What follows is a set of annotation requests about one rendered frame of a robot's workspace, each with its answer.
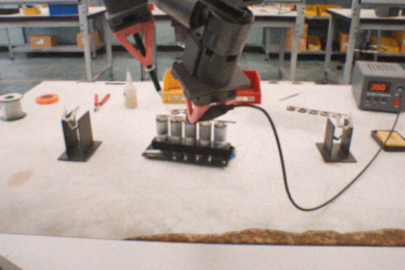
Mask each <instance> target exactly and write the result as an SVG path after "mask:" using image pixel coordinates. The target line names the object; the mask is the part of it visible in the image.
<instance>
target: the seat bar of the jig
mask: <svg viewBox="0 0 405 270"><path fill-rule="evenodd" d="M152 145H157V146H164V147H170V148H176V149H183V150H189V151H202V152H208V153H220V154H226V155H228V152H229V149H231V143H229V142H226V147H223V148H216V147H215V146H214V145H213V140H212V145H208V146H202V145H199V139H197V143H196V144H192V145H189V144H186V143H184V138H183V141H182V142H180V143H173V142H171V141H170V136H169V139H168V140H167V141H159V140H157V136H155V137H154V138H153V139H152Z"/></svg>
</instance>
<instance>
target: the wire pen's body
mask: <svg viewBox="0 0 405 270"><path fill-rule="evenodd" d="M133 36H134V39H135V41H136V44H137V46H138V49H139V50H140V53H141V54H142V56H143V57H146V47H145V46H144V44H145V43H144V41H143V39H142V38H141V37H142V36H141V34H140V32H138V33H135V34H133ZM140 36H141V37H140ZM142 41H143V42H142ZM154 69H155V67H154V66H153V65H152V64H151V65H148V66H147V69H146V71H147V72H149V74H150V77H151V79H152V81H153V84H154V87H155V90H156V92H159V91H161V90H162V88H161V84H160V83H159V81H158V78H157V75H156V73H155V70H154Z"/></svg>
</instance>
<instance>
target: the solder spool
mask: <svg viewBox="0 0 405 270"><path fill-rule="evenodd" d="M22 98H23V95H22V94H19V93H11V94H6V95H3V96H0V103H1V107H2V114H3V115H2V116H1V118H0V119H1V121H3V122H13V121H17V120H20V119H23V118H25V117H26V116H27V113H26V112H24V111H22V106H21V103H20V99H22Z"/></svg>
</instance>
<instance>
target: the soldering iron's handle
mask: <svg viewBox="0 0 405 270"><path fill-rule="evenodd" d="M232 105H234V104H212V105H210V106H209V107H208V110H207V111H206V112H205V113H204V114H203V115H202V116H201V117H200V118H199V119H198V120H197V121H196V122H195V123H194V124H191V123H190V121H189V120H188V118H187V113H186V121H187V122H188V123H189V124H191V125H195V124H197V123H198V122H203V121H208V120H212V119H217V118H219V117H221V116H223V115H224V114H226V113H227V112H228V111H233V110H235V108H232Z"/></svg>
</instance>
